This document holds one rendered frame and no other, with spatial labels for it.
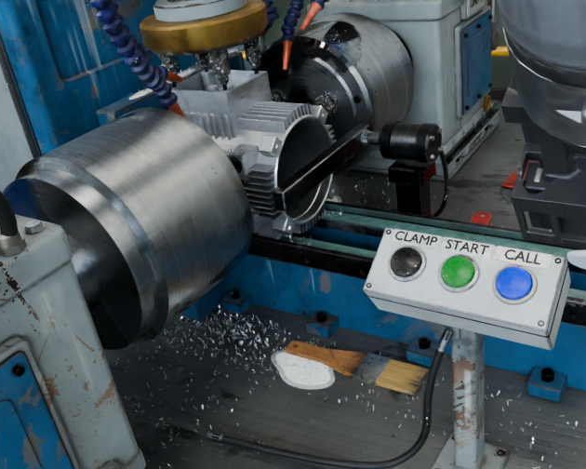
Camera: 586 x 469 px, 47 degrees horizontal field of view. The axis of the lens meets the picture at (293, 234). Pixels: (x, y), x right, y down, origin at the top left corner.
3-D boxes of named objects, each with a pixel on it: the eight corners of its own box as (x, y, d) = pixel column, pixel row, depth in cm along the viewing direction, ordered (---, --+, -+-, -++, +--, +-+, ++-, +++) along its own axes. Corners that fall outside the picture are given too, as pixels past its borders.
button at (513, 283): (494, 301, 58) (490, 293, 57) (503, 271, 59) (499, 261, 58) (529, 308, 57) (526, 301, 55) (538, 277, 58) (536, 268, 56)
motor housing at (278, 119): (177, 235, 106) (148, 122, 97) (246, 185, 119) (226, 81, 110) (281, 258, 95) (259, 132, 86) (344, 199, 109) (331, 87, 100)
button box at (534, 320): (377, 310, 67) (359, 288, 63) (399, 247, 70) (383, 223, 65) (553, 353, 58) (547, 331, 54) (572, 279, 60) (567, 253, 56)
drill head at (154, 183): (-54, 392, 80) (-150, 207, 68) (153, 245, 105) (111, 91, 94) (86, 462, 67) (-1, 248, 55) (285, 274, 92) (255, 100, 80)
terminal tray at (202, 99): (172, 135, 102) (161, 89, 98) (215, 112, 109) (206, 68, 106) (234, 141, 95) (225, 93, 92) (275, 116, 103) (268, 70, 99)
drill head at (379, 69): (231, 190, 120) (203, 50, 108) (340, 111, 149) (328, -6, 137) (353, 208, 107) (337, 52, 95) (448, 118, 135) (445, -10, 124)
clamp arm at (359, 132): (357, 140, 109) (270, 209, 91) (355, 123, 108) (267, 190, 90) (376, 141, 107) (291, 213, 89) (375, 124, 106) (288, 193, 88)
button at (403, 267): (390, 279, 64) (384, 271, 62) (400, 251, 65) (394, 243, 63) (419, 286, 62) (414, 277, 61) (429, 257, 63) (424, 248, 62)
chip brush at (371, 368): (279, 358, 95) (278, 354, 94) (297, 338, 98) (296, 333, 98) (416, 397, 84) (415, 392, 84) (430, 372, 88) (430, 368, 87)
